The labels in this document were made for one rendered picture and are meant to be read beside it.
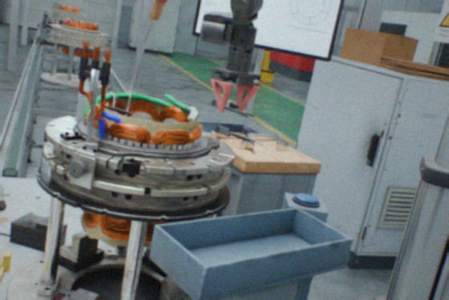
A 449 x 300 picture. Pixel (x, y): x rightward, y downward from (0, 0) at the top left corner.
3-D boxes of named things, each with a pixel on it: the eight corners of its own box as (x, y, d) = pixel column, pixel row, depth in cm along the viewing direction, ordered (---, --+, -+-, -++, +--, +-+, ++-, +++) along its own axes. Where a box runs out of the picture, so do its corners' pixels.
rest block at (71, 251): (97, 253, 102) (100, 229, 101) (76, 263, 97) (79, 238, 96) (80, 245, 104) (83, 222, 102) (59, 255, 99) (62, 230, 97)
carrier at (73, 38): (47, 71, 317) (51, 22, 310) (111, 82, 324) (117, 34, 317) (33, 80, 280) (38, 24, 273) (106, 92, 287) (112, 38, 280)
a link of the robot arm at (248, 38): (254, 22, 113) (260, 24, 118) (225, 18, 115) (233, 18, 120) (248, 54, 114) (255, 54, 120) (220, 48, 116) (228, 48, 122)
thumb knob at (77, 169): (70, 175, 73) (73, 158, 72) (85, 179, 72) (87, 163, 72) (66, 176, 72) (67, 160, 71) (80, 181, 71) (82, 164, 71)
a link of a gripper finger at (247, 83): (215, 108, 123) (221, 70, 120) (238, 109, 127) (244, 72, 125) (230, 115, 118) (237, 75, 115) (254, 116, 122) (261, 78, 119)
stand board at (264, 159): (199, 142, 114) (200, 132, 113) (268, 145, 123) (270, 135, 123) (244, 172, 97) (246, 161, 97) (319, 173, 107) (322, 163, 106)
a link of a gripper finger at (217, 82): (205, 107, 121) (212, 69, 119) (229, 109, 125) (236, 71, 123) (220, 115, 116) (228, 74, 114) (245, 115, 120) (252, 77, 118)
